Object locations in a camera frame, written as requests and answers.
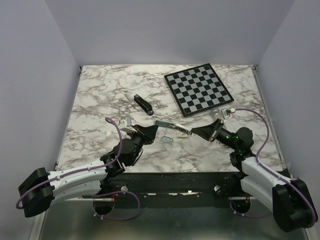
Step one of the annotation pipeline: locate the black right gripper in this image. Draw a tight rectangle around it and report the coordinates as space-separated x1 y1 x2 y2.
192 118 239 151

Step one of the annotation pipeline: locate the black grey chessboard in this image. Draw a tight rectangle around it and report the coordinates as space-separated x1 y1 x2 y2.
164 63 234 117

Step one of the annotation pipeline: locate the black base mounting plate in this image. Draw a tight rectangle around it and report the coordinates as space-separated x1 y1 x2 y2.
51 172 293 210

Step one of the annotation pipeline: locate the black stapler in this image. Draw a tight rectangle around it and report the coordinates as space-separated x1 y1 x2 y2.
134 94 154 116

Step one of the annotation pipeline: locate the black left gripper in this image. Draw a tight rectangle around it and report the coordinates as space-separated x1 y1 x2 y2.
125 124 158 166

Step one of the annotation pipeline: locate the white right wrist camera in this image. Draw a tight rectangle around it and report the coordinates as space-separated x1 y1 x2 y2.
220 108 236 124

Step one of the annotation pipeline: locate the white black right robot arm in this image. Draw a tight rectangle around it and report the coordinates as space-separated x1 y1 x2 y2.
191 119 318 232

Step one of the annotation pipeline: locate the staple box tray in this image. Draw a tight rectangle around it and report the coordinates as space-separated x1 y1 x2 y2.
161 136 174 144

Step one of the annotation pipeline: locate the glitter filled clear tube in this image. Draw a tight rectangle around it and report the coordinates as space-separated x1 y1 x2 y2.
210 108 220 119

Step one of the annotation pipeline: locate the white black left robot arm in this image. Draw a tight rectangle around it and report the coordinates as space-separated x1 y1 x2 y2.
16 124 159 218

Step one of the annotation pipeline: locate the aluminium frame rail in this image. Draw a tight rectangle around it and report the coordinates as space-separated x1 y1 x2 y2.
39 178 306 201

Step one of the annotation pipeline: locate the light blue mini stapler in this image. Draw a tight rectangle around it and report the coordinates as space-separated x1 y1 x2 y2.
154 120 194 136

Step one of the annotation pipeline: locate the cream staple box sleeve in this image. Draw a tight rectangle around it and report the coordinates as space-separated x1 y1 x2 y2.
177 132 188 139

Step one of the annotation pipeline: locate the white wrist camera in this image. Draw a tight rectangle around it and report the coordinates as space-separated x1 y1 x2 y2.
220 108 236 124
118 116 136 134

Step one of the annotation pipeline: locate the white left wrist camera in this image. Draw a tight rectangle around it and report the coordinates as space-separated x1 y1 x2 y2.
118 116 136 134

